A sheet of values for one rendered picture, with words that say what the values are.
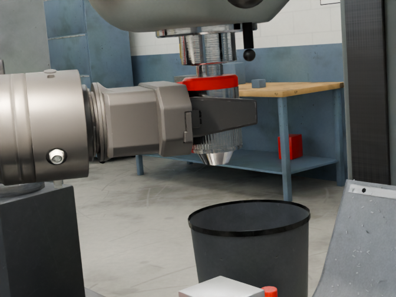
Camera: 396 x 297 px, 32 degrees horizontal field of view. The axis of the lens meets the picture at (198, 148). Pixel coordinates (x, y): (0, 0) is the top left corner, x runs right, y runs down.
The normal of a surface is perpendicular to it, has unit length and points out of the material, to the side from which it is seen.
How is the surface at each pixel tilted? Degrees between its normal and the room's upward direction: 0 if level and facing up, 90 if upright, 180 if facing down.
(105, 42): 90
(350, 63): 90
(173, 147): 135
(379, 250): 64
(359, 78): 90
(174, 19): 149
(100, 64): 90
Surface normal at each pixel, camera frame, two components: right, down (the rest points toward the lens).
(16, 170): 0.22, 0.73
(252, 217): -0.11, 0.10
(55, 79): 0.07, -0.79
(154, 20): -0.13, 0.94
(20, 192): 0.62, 0.07
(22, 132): 0.24, 0.11
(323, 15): -0.77, 0.15
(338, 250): -0.69, -0.30
